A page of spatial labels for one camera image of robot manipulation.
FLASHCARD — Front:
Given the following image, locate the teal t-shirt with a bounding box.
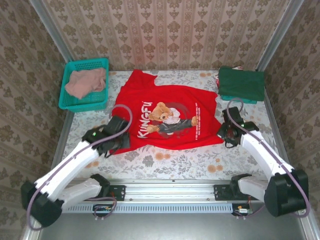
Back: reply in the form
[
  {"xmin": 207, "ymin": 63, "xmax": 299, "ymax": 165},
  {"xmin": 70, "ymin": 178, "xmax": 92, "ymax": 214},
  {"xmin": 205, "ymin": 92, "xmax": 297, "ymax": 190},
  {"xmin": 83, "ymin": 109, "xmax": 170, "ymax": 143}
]
[{"xmin": 221, "ymin": 94, "xmax": 258, "ymax": 105}]

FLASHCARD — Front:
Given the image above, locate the dark green t-shirt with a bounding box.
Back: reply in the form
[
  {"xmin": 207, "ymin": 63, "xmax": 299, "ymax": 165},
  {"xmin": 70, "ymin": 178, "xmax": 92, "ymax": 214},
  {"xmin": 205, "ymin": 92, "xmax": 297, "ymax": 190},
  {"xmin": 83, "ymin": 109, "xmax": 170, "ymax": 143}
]
[{"xmin": 217, "ymin": 65, "xmax": 266, "ymax": 102}]

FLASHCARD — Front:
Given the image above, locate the red bear print t-shirt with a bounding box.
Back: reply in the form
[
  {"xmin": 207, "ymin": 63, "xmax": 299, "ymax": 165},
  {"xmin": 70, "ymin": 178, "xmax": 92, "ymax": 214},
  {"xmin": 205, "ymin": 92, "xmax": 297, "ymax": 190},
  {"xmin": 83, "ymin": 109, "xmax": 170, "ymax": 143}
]
[{"xmin": 109, "ymin": 69, "xmax": 225, "ymax": 156}]

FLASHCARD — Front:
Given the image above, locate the teal plastic basket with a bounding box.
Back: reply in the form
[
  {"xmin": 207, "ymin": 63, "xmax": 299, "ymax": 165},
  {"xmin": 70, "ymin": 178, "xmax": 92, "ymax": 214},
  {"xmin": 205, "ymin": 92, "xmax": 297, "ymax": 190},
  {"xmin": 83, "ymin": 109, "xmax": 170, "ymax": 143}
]
[{"xmin": 58, "ymin": 57, "xmax": 111, "ymax": 113}]

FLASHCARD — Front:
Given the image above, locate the floral tablecloth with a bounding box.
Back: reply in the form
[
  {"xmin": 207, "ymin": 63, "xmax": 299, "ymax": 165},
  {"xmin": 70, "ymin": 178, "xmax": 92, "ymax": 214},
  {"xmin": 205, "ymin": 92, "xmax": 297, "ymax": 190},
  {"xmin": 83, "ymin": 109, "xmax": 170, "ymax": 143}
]
[{"xmin": 57, "ymin": 69, "xmax": 287, "ymax": 181}]

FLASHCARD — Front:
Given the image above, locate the beige t-shirt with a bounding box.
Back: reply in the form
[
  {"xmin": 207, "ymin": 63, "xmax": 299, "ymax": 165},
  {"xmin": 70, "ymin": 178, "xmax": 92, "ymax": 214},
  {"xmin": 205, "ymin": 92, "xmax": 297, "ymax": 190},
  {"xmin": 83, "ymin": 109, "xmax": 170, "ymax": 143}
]
[{"xmin": 64, "ymin": 68, "xmax": 107, "ymax": 100}]

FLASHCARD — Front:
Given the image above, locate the small electronics board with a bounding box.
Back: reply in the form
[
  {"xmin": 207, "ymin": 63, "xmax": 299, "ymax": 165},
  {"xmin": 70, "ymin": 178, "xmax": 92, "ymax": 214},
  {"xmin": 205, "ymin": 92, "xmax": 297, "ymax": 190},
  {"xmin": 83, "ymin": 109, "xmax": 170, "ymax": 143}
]
[
  {"xmin": 231, "ymin": 203, "xmax": 252, "ymax": 216},
  {"xmin": 92, "ymin": 203, "xmax": 113, "ymax": 218}
]

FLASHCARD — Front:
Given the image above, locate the grey metal panel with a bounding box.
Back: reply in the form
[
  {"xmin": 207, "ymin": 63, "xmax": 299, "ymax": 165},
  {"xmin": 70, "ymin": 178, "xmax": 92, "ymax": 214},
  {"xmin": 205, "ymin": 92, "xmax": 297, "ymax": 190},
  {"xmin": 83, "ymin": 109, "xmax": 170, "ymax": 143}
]
[{"xmin": 37, "ymin": 212, "xmax": 310, "ymax": 240}]

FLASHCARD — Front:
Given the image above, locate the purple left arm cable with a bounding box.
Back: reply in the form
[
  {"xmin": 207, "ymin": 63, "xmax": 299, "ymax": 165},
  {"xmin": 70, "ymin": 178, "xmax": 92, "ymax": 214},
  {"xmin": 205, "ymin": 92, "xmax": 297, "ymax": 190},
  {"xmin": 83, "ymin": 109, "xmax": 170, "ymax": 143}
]
[{"xmin": 26, "ymin": 103, "xmax": 133, "ymax": 231}]

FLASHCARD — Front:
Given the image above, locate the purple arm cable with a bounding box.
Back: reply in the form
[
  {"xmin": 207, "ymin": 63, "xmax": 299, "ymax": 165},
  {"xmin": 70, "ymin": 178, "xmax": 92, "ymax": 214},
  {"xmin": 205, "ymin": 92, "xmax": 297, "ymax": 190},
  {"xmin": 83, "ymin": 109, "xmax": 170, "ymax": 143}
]
[
  {"xmin": 226, "ymin": 97, "xmax": 312, "ymax": 218},
  {"xmin": 26, "ymin": 103, "xmax": 133, "ymax": 231}
]

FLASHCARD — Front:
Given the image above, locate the aluminium table side rail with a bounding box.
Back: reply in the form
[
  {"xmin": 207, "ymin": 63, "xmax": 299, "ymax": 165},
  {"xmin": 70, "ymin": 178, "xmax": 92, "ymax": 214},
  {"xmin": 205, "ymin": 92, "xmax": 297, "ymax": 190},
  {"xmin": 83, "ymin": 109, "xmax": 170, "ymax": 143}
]
[
  {"xmin": 263, "ymin": 92, "xmax": 296, "ymax": 182},
  {"xmin": 47, "ymin": 109, "xmax": 73, "ymax": 183}
]

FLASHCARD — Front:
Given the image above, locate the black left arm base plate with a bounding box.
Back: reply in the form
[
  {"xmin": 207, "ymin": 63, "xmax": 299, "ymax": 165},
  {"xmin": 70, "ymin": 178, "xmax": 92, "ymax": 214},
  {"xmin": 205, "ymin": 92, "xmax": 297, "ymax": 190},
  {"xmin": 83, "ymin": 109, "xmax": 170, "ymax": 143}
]
[{"xmin": 98, "ymin": 183, "xmax": 126, "ymax": 201}]

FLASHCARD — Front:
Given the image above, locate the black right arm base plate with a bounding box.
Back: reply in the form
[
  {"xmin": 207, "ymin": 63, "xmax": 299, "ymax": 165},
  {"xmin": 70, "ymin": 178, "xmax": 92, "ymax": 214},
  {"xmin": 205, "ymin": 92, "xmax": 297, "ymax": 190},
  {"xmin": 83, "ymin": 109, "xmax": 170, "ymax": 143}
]
[{"xmin": 213, "ymin": 184, "xmax": 241, "ymax": 201}]

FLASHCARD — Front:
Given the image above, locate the aluminium mounting rail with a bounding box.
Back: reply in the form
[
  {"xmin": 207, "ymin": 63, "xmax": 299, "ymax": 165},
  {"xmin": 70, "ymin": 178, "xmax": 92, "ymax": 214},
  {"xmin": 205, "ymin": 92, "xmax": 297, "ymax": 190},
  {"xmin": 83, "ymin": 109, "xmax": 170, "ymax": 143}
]
[{"xmin": 64, "ymin": 178, "xmax": 267, "ymax": 201}]

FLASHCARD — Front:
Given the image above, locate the grey slotted cable duct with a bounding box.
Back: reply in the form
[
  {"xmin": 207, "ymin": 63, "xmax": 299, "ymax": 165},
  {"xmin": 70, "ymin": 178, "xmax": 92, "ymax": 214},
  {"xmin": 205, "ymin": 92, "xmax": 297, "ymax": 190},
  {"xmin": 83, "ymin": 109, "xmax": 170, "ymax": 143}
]
[{"xmin": 61, "ymin": 202, "xmax": 233, "ymax": 214}]

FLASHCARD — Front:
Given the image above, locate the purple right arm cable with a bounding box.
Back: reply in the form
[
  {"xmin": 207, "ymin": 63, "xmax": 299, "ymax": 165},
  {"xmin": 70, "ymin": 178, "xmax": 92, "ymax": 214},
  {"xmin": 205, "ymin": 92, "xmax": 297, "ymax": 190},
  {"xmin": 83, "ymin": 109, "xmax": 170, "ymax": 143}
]
[{"xmin": 226, "ymin": 97, "xmax": 312, "ymax": 218}]

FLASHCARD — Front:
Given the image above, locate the aluminium frame post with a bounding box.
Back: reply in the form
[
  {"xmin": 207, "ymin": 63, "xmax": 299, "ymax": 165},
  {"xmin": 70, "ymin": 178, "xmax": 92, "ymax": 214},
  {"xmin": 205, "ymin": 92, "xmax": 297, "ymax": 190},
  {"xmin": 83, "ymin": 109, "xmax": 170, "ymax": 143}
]
[
  {"xmin": 256, "ymin": 0, "xmax": 305, "ymax": 72},
  {"xmin": 29, "ymin": 0, "xmax": 75, "ymax": 63}
]

